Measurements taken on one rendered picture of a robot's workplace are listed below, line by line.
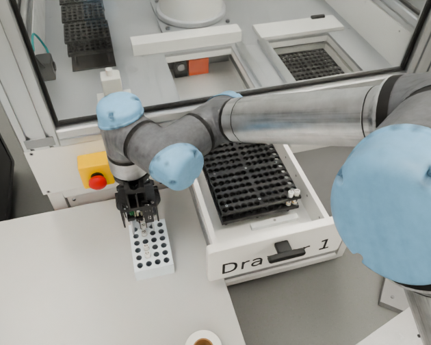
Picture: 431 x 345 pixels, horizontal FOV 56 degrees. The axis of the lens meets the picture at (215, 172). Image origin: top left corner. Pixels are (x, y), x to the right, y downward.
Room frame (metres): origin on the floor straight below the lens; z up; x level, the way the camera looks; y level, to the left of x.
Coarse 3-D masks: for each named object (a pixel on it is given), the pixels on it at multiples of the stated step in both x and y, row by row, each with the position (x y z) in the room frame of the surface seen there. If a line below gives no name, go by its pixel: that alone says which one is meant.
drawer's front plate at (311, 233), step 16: (304, 224) 0.46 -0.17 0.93; (320, 224) 0.46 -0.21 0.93; (240, 240) 0.42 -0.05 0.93; (256, 240) 0.42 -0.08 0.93; (272, 240) 0.42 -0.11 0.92; (288, 240) 0.43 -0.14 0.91; (304, 240) 0.45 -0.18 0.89; (320, 240) 0.46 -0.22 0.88; (336, 240) 0.47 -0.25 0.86; (208, 256) 0.39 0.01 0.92; (224, 256) 0.40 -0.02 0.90; (240, 256) 0.41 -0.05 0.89; (256, 256) 0.42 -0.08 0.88; (304, 256) 0.45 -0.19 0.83; (208, 272) 0.39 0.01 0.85; (240, 272) 0.41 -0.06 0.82
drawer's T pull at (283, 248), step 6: (276, 246) 0.42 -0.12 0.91; (282, 246) 0.42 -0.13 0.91; (288, 246) 0.42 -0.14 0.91; (282, 252) 0.41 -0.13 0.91; (288, 252) 0.40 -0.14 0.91; (294, 252) 0.41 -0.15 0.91; (300, 252) 0.41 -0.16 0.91; (270, 258) 0.39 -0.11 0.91; (276, 258) 0.39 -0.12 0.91; (282, 258) 0.39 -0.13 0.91; (288, 258) 0.40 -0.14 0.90
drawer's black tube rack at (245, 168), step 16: (224, 144) 0.71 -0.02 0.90; (240, 144) 0.71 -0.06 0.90; (256, 144) 0.71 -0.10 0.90; (272, 144) 0.71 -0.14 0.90; (208, 160) 0.66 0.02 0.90; (224, 160) 0.65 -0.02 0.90; (240, 160) 0.65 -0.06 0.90; (256, 160) 0.66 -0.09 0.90; (272, 160) 0.69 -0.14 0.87; (208, 176) 0.61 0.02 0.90; (224, 176) 0.63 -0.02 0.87; (240, 176) 0.60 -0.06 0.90; (256, 176) 0.61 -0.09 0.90; (272, 176) 0.61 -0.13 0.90; (288, 176) 0.61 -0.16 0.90; (224, 192) 0.56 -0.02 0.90; (240, 192) 0.56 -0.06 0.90; (256, 192) 0.56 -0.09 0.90; (272, 192) 0.58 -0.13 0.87; (272, 208) 0.54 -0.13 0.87; (288, 208) 0.54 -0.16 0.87; (224, 224) 0.50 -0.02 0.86
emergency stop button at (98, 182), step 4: (96, 176) 0.60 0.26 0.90; (100, 176) 0.60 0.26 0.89; (92, 180) 0.59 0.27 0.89; (96, 180) 0.59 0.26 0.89; (100, 180) 0.59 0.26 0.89; (104, 180) 0.60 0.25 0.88; (92, 184) 0.59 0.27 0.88; (96, 184) 0.59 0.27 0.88; (100, 184) 0.59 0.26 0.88; (104, 184) 0.59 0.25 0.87; (92, 188) 0.59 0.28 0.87; (96, 188) 0.59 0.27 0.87; (100, 188) 0.59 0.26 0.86
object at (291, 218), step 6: (282, 216) 0.53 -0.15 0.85; (288, 216) 0.53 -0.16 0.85; (294, 216) 0.54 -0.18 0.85; (252, 222) 0.52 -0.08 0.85; (258, 222) 0.52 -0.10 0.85; (264, 222) 0.52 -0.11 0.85; (270, 222) 0.52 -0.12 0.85; (276, 222) 0.52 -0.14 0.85; (282, 222) 0.52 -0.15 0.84; (252, 228) 0.50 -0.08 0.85; (258, 228) 0.51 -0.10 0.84
